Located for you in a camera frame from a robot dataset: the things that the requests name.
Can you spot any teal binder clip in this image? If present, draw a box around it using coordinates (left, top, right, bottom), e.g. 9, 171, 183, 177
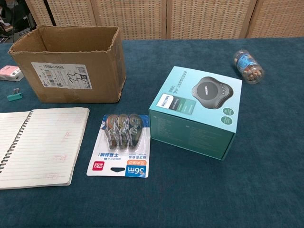
6, 87, 24, 102

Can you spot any teal Philips speaker box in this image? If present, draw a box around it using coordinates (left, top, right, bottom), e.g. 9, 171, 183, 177
148, 66, 243, 162

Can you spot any open brown cardboard box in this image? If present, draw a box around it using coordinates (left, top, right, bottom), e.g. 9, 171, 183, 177
8, 25, 127, 104

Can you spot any open spiral lined notebook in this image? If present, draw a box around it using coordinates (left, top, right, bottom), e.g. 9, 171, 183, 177
0, 107, 90, 190

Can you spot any pink and white small device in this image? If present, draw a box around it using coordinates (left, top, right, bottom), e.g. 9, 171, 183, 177
0, 65, 24, 82

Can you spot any correction tape blister pack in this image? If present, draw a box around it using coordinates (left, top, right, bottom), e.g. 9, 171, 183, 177
86, 114, 151, 179

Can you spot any blue table cloth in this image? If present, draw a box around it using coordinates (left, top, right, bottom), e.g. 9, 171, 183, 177
0, 36, 304, 228

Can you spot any clear plastic snack jar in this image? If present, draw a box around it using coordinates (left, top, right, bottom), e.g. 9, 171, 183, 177
232, 49, 265, 85

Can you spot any woven rattan folding screen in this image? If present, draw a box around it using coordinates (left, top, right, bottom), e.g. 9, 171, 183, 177
25, 0, 304, 40

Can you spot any black office chair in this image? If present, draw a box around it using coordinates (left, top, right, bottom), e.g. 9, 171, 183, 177
0, 0, 36, 44

